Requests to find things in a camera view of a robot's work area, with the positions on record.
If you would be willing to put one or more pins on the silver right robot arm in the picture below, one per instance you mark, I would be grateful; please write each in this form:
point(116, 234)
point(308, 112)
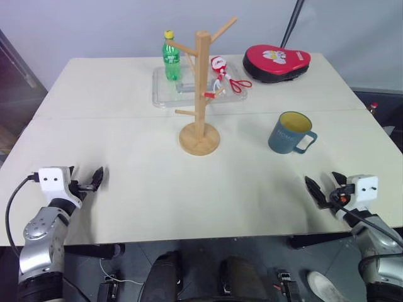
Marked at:
point(384, 267)

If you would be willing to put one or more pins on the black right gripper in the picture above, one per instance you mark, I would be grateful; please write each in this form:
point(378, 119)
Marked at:
point(343, 192)

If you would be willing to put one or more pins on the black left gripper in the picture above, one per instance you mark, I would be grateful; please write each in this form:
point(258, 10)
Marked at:
point(78, 187)

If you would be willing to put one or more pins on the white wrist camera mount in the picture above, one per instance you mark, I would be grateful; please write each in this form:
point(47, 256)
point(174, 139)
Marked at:
point(52, 183)
point(365, 188)

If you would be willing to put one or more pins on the white shoe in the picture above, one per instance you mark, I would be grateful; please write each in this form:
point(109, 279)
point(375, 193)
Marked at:
point(325, 287)

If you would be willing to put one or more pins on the clear plastic tray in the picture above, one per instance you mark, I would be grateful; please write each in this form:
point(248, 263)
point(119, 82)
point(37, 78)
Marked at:
point(163, 94)

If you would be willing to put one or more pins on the wooden mug tree stand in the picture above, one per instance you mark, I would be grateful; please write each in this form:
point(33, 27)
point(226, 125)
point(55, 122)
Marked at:
point(200, 94)

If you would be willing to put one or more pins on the black table bracket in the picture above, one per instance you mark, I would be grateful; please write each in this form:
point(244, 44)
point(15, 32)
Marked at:
point(315, 240)
point(91, 250)

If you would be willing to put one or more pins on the black floor clamp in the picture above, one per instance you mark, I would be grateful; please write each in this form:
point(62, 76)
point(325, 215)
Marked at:
point(107, 291)
point(287, 283)

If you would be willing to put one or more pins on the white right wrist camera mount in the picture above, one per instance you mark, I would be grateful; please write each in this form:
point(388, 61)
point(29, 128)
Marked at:
point(365, 188)

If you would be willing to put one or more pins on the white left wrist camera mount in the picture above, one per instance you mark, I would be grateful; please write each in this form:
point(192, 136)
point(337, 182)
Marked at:
point(52, 183)

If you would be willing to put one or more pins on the green plastic soda bottle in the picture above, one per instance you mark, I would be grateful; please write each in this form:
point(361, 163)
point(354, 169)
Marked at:
point(171, 63)

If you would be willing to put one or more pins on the small red capped object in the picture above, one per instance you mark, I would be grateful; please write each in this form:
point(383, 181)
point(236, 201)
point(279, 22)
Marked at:
point(374, 107)

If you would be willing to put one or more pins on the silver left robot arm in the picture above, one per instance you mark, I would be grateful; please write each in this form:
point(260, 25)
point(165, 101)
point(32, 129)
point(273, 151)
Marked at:
point(41, 232)

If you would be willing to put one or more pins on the red black cushion pad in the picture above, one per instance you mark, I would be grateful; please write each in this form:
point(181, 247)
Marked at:
point(274, 63)

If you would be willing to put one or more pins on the small grey clear box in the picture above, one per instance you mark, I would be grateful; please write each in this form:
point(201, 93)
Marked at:
point(185, 87)

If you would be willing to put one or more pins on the dark rounded shape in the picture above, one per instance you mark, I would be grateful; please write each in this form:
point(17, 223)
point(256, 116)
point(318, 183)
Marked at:
point(163, 277)

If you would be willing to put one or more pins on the blue mug yellow inside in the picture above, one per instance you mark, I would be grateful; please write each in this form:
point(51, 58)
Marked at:
point(283, 138)

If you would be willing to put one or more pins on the black stand pole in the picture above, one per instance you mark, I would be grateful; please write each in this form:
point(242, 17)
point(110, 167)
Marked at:
point(291, 23)

